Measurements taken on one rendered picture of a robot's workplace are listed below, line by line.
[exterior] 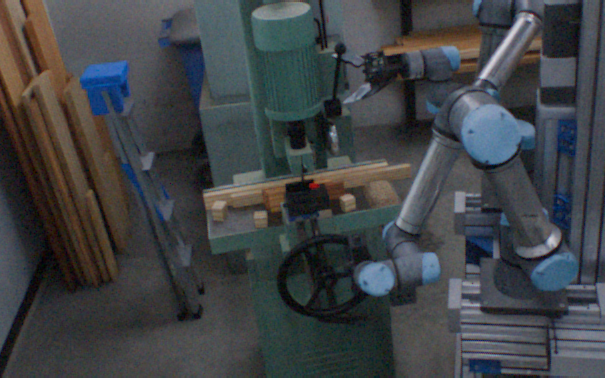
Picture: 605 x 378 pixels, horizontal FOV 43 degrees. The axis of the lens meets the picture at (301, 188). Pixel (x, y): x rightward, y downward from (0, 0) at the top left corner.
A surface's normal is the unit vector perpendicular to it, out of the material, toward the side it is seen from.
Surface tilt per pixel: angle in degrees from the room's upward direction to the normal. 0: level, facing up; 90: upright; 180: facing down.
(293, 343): 90
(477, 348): 90
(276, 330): 90
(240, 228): 0
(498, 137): 83
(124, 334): 0
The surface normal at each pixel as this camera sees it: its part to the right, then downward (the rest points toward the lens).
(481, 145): 0.10, 0.36
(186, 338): -0.11, -0.86
